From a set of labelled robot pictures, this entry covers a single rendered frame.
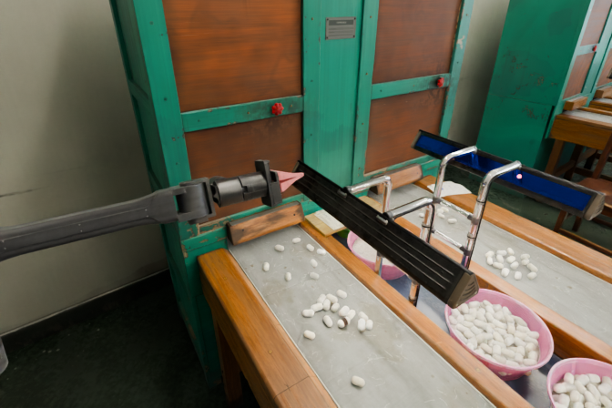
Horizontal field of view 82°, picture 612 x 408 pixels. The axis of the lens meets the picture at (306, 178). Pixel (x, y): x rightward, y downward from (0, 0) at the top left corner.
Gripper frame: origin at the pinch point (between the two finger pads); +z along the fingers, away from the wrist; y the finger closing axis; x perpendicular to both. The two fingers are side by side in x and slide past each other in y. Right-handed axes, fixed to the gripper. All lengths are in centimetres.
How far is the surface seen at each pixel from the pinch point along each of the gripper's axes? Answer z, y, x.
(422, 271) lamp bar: 13.5, 21.7, 21.9
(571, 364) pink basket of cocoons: 51, 57, 29
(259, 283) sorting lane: -5.9, 37.1, -32.6
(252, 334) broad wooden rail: -15.2, 41.3, -13.3
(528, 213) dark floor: 245, 92, -101
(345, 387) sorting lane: 0, 51, 7
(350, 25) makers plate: 43, -42, -33
